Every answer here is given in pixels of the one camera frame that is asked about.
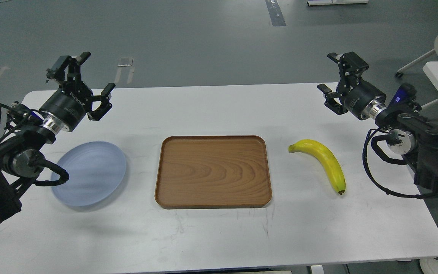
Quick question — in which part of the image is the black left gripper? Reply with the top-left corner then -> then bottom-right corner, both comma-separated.
39,52 -> 116,132

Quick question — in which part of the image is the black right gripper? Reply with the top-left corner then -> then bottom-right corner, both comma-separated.
317,52 -> 386,120

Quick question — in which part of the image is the yellow banana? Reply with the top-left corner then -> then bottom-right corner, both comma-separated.
287,139 -> 346,195

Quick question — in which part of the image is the light blue round plate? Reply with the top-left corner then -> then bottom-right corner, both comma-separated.
51,142 -> 127,207

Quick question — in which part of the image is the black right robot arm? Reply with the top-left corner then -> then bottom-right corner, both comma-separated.
317,52 -> 438,199

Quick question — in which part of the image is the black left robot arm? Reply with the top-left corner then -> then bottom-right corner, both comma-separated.
0,52 -> 115,224

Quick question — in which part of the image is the white floor board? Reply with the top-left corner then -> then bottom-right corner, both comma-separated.
306,0 -> 370,6

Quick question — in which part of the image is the brown wooden tray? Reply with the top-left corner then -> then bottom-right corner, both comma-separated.
154,135 -> 273,209

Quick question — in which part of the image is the white shoe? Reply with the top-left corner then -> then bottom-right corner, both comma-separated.
419,258 -> 438,274

